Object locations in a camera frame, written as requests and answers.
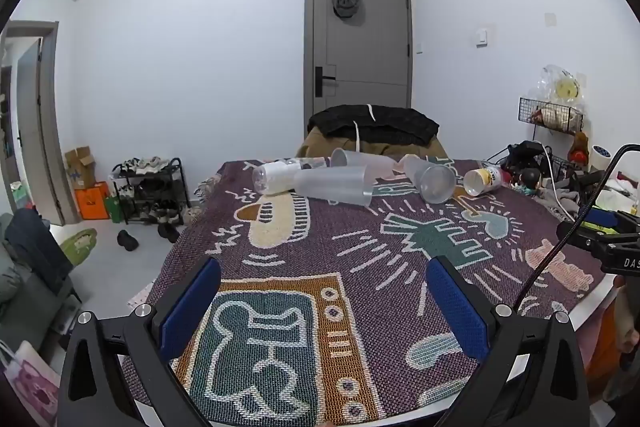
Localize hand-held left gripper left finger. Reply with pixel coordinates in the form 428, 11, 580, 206
59, 257, 223, 427

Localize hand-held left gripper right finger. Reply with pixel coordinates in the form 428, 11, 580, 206
425, 256, 591, 427

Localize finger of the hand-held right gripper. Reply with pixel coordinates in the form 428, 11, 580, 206
580, 208, 620, 230

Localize person's right forearm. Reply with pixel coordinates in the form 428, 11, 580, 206
602, 277, 640, 403

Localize white yellow paper cup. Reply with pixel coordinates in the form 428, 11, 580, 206
463, 166, 503, 198

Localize large frosted plastic cup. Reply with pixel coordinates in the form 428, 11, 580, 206
292, 167, 375, 208

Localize white tape roll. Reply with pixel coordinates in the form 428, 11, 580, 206
590, 144, 613, 172

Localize brown toy figure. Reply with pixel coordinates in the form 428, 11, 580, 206
570, 132, 591, 162

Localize black shoe rack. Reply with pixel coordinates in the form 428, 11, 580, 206
111, 157, 187, 225

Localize green bag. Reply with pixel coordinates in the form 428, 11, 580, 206
104, 194, 123, 224

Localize printed woven blanket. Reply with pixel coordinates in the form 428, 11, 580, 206
120, 157, 608, 425

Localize green slipper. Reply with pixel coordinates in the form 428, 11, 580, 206
60, 228, 98, 265

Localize clear plastic bag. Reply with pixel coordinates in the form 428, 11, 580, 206
537, 64, 586, 105

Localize orange box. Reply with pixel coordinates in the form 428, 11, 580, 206
75, 182, 111, 220

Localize clear bottle with white label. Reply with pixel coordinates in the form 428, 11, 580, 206
251, 159, 301, 195

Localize dark pants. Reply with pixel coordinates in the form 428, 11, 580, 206
7, 208, 73, 293

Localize grey sofa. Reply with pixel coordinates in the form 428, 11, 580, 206
0, 212, 81, 358

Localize pink paper bag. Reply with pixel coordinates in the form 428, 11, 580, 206
0, 339, 61, 427

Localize cardboard box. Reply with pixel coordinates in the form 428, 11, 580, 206
65, 147, 98, 190

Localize small clear plastic bottle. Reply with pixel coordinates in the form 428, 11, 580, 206
287, 156, 331, 172

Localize black jacket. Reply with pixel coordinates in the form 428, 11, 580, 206
307, 104, 441, 145

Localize brown chair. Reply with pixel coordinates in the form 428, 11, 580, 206
295, 127, 448, 160

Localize open grey side door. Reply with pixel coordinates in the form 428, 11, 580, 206
0, 21, 66, 228

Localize grey cap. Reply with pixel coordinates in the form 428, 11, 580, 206
331, 0, 362, 18

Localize white cable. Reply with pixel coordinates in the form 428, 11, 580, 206
542, 142, 576, 220

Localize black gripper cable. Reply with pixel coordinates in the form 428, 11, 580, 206
514, 145, 640, 309

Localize black wire tray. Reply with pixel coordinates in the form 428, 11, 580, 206
487, 141, 573, 188

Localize black wire wall basket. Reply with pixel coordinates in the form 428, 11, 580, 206
518, 97, 585, 136

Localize black door lock handle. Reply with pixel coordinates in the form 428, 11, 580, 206
314, 67, 337, 98

